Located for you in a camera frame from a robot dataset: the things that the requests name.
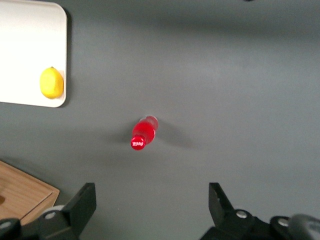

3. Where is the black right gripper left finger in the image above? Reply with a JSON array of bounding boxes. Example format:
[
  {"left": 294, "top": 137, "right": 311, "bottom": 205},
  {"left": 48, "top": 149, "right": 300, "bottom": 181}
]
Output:
[{"left": 23, "top": 182, "right": 97, "bottom": 240}]

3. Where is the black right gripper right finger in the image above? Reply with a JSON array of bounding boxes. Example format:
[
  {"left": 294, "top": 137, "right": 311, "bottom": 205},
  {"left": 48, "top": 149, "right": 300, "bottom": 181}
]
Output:
[{"left": 199, "top": 182, "right": 276, "bottom": 240}]

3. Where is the wooden drawer cabinet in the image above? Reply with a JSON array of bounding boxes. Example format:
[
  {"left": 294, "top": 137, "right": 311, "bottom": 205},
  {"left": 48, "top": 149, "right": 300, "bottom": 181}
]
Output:
[{"left": 0, "top": 159, "right": 61, "bottom": 227}]

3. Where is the red soda bottle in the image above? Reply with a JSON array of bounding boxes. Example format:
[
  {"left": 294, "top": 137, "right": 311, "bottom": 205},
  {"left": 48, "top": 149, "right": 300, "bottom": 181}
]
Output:
[{"left": 129, "top": 115, "right": 159, "bottom": 152}]

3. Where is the yellow lemon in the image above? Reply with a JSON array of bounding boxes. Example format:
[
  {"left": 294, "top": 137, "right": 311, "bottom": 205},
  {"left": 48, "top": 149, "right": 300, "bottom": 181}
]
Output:
[{"left": 39, "top": 66, "right": 65, "bottom": 100}]

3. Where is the beige plastic tray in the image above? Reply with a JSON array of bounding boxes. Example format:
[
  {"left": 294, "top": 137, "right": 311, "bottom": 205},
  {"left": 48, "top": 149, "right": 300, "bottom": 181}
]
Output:
[{"left": 0, "top": 2, "right": 69, "bottom": 109}]

